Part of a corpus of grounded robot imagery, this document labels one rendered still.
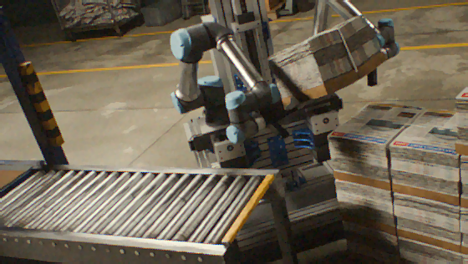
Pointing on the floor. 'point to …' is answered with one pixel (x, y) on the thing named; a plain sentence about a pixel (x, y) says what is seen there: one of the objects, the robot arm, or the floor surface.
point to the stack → (384, 168)
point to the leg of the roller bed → (284, 231)
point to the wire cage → (96, 15)
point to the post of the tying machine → (9, 56)
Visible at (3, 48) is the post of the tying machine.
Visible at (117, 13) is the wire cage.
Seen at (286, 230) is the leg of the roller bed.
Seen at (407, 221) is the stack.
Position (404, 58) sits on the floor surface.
